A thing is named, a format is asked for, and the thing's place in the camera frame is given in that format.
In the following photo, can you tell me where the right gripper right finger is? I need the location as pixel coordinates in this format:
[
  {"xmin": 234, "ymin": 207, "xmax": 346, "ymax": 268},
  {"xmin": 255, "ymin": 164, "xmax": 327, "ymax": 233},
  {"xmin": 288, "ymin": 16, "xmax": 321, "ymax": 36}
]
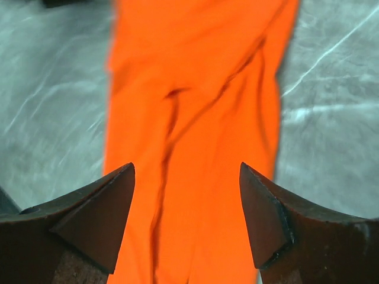
[{"xmin": 239, "ymin": 163, "xmax": 378, "ymax": 284}]

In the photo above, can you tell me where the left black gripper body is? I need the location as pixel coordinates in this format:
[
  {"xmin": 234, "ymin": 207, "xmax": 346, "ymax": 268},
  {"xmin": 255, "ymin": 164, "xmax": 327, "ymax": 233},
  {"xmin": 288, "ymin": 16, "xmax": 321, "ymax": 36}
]
[{"xmin": 41, "ymin": 0, "xmax": 87, "ymax": 8}]

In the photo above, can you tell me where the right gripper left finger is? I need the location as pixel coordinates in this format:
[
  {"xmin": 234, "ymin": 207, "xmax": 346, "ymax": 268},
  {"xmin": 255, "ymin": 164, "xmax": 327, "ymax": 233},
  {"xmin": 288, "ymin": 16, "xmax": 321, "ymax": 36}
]
[{"xmin": 1, "ymin": 163, "xmax": 135, "ymax": 283}]

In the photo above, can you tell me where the orange t-shirt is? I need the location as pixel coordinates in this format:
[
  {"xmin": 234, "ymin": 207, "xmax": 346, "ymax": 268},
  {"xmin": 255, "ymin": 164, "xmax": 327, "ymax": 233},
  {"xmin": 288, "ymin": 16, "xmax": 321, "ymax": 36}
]
[{"xmin": 104, "ymin": 1, "xmax": 299, "ymax": 283}]

